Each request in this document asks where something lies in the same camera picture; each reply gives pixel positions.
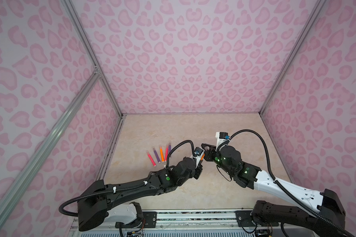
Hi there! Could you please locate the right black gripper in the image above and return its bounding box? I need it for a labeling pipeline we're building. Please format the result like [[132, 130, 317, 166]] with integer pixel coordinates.
[[199, 144, 235, 176]]

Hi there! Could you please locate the pink pen group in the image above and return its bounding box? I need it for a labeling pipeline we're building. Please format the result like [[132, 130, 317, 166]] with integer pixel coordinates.
[[147, 151, 156, 167], [165, 144, 169, 162]]

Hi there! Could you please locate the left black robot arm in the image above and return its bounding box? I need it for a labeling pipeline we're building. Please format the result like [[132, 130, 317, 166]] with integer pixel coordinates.
[[77, 158, 203, 232]]

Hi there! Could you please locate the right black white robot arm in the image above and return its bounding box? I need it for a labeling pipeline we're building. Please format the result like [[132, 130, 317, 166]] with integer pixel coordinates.
[[201, 144, 346, 237]]

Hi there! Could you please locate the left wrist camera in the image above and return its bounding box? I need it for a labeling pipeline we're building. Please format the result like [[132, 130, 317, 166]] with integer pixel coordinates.
[[193, 147, 205, 163]]

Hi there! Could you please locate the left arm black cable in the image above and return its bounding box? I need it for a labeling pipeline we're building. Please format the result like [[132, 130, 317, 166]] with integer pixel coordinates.
[[58, 140, 195, 217]]

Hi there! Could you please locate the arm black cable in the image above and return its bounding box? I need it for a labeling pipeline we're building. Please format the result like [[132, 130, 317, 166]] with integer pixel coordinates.
[[228, 129, 356, 237], [58, 140, 195, 217]]

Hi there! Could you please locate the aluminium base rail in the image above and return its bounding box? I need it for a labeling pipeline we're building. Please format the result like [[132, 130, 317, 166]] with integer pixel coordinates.
[[68, 209, 316, 237]]

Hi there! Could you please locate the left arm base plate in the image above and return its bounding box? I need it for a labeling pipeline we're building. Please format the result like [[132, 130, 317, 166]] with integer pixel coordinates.
[[115, 211, 157, 229]]

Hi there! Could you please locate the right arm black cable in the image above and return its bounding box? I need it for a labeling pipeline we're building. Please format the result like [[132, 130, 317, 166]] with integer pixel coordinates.
[[228, 129, 356, 237]]

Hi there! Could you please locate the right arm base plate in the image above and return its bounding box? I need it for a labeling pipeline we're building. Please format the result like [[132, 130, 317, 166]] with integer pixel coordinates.
[[235, 210, 256, 228]]

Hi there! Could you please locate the diagonal aluminium frame bar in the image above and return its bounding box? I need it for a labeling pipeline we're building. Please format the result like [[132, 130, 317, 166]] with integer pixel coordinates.
[[0, 69, 101, 236]]

